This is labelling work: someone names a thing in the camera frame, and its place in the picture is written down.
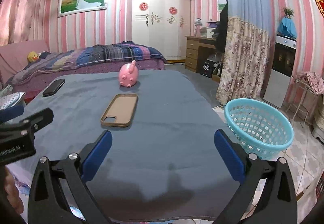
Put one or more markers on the patchwork quilt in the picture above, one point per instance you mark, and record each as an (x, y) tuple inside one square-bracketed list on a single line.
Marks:
[(101, 55)]

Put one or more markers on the blue floral curtain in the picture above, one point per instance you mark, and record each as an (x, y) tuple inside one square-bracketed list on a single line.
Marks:
[(243, 57)]

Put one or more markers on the desk lamp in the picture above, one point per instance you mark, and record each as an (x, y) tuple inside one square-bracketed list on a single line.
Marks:
[(198, 23)]

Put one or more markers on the person's left hand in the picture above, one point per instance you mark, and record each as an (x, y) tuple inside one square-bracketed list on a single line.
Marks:
[(14, 193)]

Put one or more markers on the black box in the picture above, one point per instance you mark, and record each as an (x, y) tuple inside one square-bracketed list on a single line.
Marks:
[(207, 68)]

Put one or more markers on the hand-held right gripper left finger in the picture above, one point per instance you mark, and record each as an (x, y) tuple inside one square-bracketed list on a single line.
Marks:
[(97, 153)]

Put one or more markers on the brown phone case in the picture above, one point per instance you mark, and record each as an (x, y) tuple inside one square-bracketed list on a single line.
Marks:
[(121, 109)]

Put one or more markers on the pink window curtain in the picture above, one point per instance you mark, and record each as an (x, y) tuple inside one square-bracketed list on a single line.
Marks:
[(20, 11)]

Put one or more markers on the yellow duck plush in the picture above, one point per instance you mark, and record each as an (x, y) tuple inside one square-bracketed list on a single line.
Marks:
[(33, 57)]

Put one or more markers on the small potted plant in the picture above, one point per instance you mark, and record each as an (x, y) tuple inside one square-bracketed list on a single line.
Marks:
[(288, 11)]

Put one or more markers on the water dispenser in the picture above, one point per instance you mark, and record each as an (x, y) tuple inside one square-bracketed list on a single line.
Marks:
[(278, 85)]

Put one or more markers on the polka-dot bag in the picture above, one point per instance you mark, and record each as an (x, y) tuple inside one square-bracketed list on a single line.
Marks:
[(10, 101)]

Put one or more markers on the grey-blue tablecloth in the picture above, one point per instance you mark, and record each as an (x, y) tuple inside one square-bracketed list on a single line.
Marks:
[(162, 143)]

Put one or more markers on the teal plastic basket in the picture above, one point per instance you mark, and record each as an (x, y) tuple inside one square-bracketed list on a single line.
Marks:
[(255, 133)]

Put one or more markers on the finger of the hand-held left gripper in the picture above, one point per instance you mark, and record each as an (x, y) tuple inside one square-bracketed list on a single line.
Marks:
[(10, 115), (41, 116)]

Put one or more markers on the red wall ornament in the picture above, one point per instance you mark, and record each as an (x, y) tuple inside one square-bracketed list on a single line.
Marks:
[(319, 1)]

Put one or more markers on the framed wedding picture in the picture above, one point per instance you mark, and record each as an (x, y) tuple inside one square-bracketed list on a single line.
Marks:
[(82, 0)]

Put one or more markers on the stack of boxes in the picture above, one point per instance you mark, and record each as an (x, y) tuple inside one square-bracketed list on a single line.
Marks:
[(211, 30)]

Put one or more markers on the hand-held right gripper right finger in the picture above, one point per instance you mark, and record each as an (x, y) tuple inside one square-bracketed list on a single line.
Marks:
[(229, 155)]

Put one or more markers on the blue cloth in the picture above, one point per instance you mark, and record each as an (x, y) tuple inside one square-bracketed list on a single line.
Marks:
[(287, 28)]

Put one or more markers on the pink headboard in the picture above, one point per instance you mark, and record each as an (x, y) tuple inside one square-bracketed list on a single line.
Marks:
[(15, 57)]

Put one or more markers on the metal rack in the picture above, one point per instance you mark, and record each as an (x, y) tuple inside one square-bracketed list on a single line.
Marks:
[(300, 102)]

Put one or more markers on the wooden desk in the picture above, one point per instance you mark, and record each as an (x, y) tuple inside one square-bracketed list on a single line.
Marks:
[(192, 52)]

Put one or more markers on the black hanging coat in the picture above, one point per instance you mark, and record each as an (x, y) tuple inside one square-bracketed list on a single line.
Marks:
[(222, 31)]

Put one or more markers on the white wardrobe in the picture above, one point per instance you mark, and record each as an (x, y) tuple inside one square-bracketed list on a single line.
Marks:
[(159, 39)]

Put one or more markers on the pink clothes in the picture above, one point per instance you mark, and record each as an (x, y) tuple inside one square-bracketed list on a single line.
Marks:
[(312, 81)]

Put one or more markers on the bed with purple sheet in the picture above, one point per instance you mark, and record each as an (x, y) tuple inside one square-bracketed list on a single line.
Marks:
[(38, 79)]

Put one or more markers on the black phone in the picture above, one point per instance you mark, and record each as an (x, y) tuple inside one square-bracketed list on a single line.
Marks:
[(53, 88)]

